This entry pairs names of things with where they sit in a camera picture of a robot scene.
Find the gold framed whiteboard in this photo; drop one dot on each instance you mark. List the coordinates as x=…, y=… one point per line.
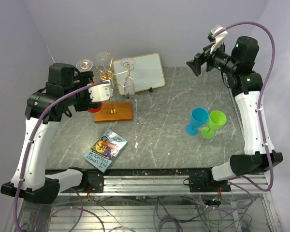
x=147, y=73

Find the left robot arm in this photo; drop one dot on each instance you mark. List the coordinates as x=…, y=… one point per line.
x=44, y=112

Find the clear ribbed wine glass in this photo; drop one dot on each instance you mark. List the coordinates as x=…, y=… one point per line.
x=84, y=65

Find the clear smooth wine glass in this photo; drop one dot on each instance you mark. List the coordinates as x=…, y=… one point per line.
x=106, y=58

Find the red plastic goblet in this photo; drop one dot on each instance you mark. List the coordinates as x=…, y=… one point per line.
x=94, y=107

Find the blue plastic goblet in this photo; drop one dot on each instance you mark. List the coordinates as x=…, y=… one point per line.
x=197, y=118

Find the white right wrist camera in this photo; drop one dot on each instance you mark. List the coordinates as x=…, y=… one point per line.
x=217, y=37

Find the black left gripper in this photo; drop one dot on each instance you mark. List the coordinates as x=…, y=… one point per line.
x=85, y=104

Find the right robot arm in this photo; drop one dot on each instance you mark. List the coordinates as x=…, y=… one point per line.
x=245, y=85

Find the colourful treehouse book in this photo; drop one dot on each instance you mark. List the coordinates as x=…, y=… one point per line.
x=105, y=150

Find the aluminium rail frame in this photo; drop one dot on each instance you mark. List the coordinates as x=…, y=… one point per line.
x=156, y=200

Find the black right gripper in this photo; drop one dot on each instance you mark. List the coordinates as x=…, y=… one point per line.
x=200, y=58

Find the green plastic goblet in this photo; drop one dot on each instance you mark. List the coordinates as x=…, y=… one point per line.
x=216, y=120

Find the wooden rack base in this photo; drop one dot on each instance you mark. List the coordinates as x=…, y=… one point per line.
x=115, y=111

